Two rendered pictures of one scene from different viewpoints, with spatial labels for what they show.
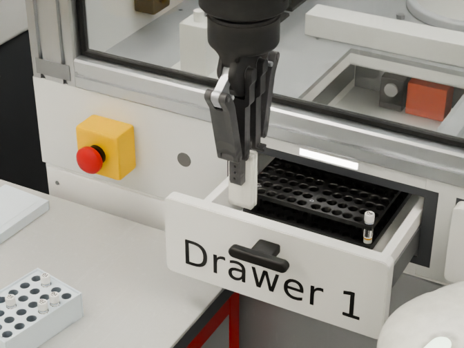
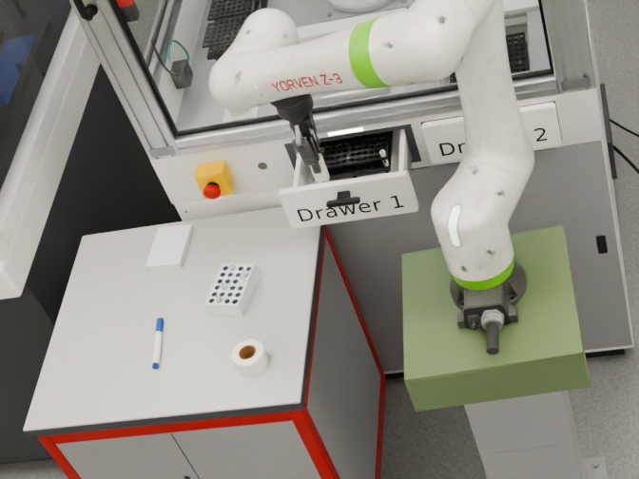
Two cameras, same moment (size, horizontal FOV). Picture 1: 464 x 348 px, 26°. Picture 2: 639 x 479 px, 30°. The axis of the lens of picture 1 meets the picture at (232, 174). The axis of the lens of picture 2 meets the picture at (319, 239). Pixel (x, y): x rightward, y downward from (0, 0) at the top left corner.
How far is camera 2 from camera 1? 1.42 m
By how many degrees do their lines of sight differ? 13
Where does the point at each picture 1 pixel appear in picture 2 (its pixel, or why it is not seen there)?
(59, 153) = (182, 195)
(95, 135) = (208, 177)
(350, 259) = (387, 181)
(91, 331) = (270, 279)
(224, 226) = (316, 194)
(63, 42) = (164, 134)
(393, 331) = (436, 212)
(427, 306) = (444, 196)
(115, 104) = (209, 154)
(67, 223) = (210, 231)
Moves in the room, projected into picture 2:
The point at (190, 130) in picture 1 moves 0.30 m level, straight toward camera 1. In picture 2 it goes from (261, 149) to (316, 220)
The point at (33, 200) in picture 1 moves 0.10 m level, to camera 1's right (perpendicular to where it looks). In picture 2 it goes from (183, 228) to (221, 209)
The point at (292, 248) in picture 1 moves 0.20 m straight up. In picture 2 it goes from (356, 188) to (331, 119)
